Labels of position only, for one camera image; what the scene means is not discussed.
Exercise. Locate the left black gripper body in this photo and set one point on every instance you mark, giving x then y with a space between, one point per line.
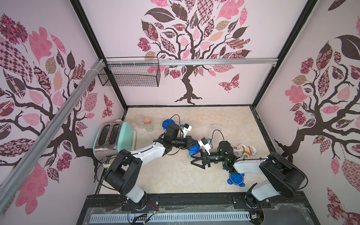
179 142

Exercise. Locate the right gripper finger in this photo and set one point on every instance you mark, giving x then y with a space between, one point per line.
201 153
200 162

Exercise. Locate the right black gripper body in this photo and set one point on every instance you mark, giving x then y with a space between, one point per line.
205 157

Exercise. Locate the blue lid container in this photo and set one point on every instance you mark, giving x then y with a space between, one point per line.
167 123
193 151

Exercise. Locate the detached blue container lid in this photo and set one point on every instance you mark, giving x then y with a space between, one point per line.
236 179

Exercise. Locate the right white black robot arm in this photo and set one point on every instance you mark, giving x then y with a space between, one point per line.
283 178

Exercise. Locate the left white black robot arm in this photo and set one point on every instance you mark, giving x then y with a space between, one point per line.
123 172

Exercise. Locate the small bottle cork lid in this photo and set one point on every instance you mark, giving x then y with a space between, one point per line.
149 127

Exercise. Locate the clear glass tumbler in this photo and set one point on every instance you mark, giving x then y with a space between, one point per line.
139 121

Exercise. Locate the mint chrome toaster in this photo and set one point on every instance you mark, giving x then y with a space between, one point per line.
112 137

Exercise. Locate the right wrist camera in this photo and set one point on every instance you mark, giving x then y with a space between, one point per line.
205 143

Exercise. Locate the black wire basket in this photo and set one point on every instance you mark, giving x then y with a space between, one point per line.
131 72

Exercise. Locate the white slotted cable duct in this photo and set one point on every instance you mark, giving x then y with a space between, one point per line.
146 218

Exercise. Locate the black base frame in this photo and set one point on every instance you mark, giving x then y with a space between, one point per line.
276 210

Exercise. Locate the back aluminium rail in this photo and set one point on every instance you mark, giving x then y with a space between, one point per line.
191 62

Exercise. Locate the aluminium rail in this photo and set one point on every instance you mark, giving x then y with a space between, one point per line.
191 62
31 157

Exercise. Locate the left aluminium rail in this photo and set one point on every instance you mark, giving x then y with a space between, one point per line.
31 157

